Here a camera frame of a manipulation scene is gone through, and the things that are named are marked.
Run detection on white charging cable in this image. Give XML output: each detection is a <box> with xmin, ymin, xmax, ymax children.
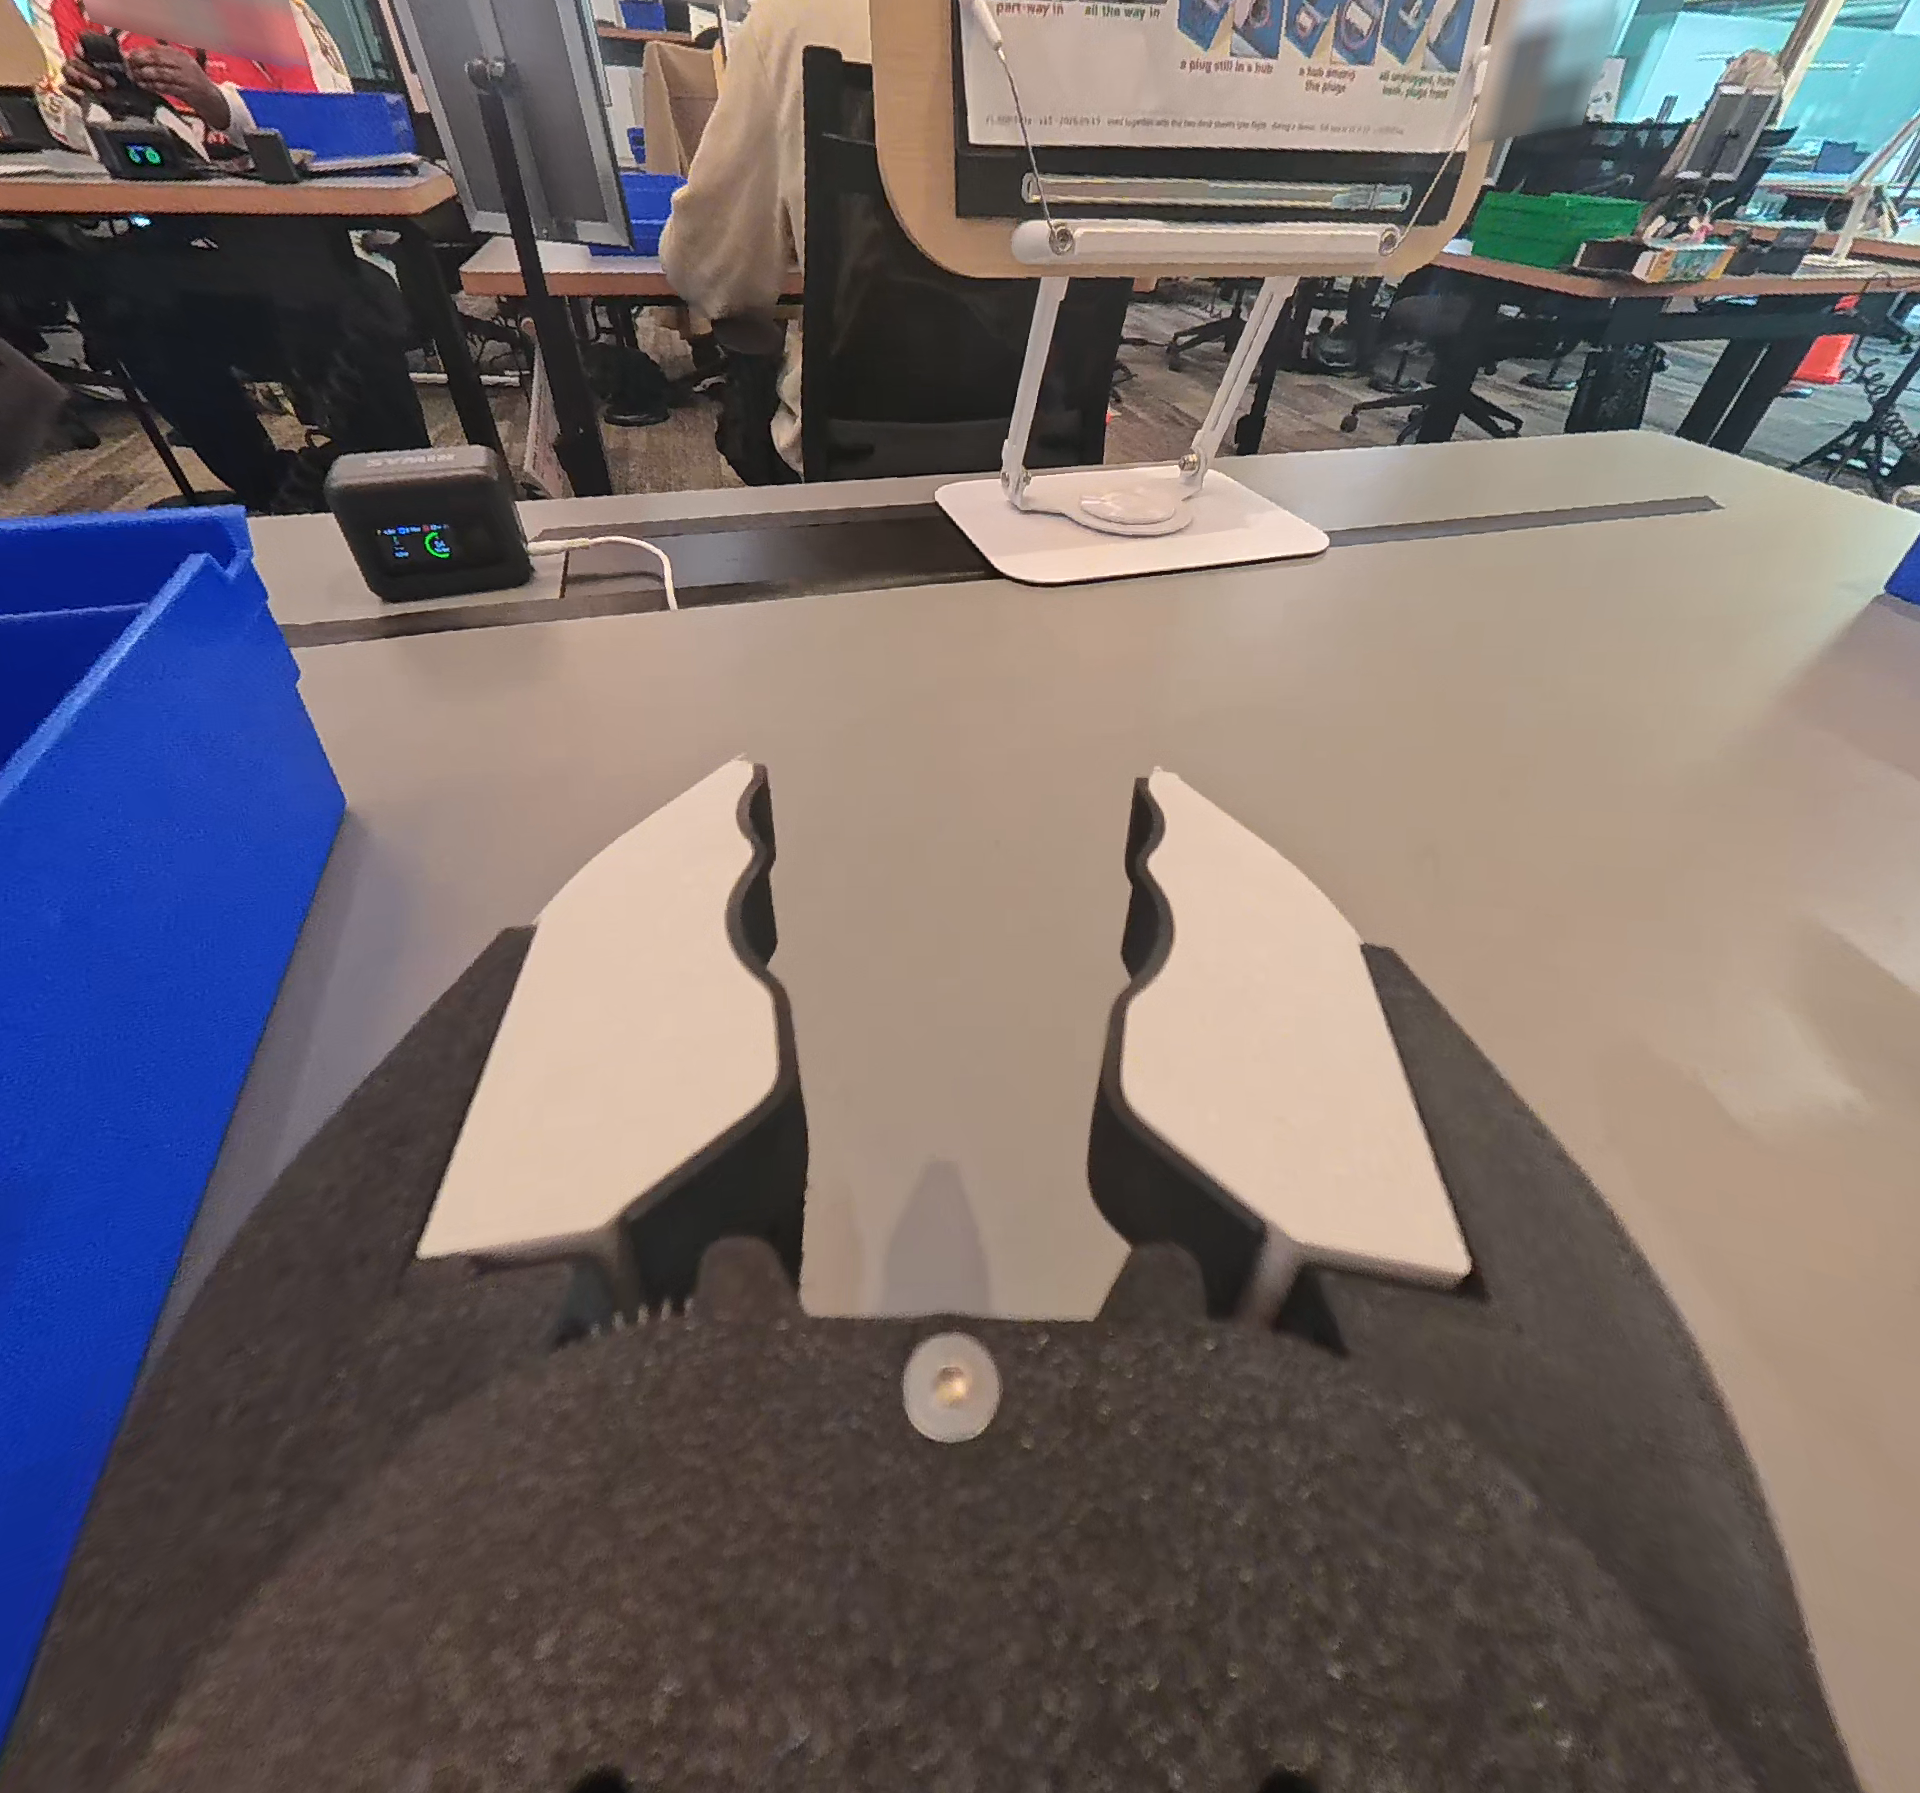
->
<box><xmin>533</xmin><ymin>537</ymin><xmax>680</xmax><ymax>615</ymax></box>

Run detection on green plastic bin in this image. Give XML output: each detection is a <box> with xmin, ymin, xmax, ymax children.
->
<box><xmin>1463</xmin><ymin>190</ymin><xmax>1651</xmax><ymax>264</ymax></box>

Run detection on small blue background bin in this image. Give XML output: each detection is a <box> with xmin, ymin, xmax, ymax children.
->
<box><xmin>589</xmin><ymin>174</ymin><xmax>691</xmax><ymax>260</ymax></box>
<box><xmin>232</xmin><ymin>89</ymin><xmax>420</xmax><ymax>162</ymax></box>

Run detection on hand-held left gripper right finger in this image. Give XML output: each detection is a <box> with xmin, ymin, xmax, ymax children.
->
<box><xmin>1088</xmin><ymin>766</ymin><xmax>1473</xmax><ymax>1334</ymax></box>

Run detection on wooden background desk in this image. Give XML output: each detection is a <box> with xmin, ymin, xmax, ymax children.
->
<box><xmin>1410</xmin><ymin>249</ymin><xmax>1920</xmax><ymax>456</ymax></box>
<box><xmin>0</xmin><ymin>162</ymin><xmax>521</xmax><ymax>508</ymax></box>
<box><xmin>453</xmin><ymin>235</ymin><xmax>807</xmax><ymax>479</ymax></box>

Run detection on grey desktop machine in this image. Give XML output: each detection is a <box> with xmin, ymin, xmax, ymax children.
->
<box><xmin>1641</xmin><ymin>53</ymin><xmax>1802</xmax><ymax>281</ymax></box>

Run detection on small black screen device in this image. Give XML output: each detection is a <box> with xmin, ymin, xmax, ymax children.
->
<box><xmin>88</xmin><ymin>118</ymin><xmax>195</xmax><ymax>182</ymax></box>

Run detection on black mesh office chair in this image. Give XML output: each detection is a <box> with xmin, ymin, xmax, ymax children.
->
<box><xmin>798</xmin><ymin>47</ymin><xmax>1140</xmax><ymax>479</ymax></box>

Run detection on small black cube device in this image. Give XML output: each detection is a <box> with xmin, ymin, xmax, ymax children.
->
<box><xmin>327</xmin><ymin>445</ymin><xmax>537</xmax><ymax>602</ymax></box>

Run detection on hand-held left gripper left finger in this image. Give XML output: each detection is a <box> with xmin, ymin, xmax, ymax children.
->
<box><xmin>420</xmin><ymin>756</ymin><xmax>813</xmax><ymax>1327</ymax></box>

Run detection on cardboard box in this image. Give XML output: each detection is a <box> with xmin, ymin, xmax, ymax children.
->
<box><xmin>643</xmin><ymin>37</ymin><xmax>728</xmax><ymax>180</ymax></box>

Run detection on grey panel on stand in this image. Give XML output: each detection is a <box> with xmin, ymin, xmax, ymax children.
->
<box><xmin>350</xmin><ymin>0</ymin><xmax>634</xmax><ymax>498</ymax></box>

